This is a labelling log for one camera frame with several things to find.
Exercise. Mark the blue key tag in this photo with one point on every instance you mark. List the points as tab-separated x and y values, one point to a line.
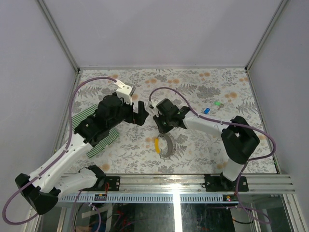
206	111

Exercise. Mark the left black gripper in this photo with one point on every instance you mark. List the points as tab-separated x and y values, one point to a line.
138	118

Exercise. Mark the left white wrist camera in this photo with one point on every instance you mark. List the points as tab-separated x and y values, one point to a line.
125	91

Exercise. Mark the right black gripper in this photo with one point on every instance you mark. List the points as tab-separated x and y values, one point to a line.
157	118

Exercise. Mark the yellow key tag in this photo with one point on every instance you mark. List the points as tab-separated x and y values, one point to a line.
156	144

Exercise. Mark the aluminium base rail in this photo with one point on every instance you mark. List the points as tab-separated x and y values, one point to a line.
191	188

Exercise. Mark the floral table mat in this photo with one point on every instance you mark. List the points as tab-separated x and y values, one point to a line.
133	152

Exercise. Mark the green striped cloth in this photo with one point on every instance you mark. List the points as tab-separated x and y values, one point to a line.
99	139

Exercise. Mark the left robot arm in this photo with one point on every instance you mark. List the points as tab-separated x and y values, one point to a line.
45	186

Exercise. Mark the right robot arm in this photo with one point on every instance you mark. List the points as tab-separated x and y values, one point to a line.
239	142

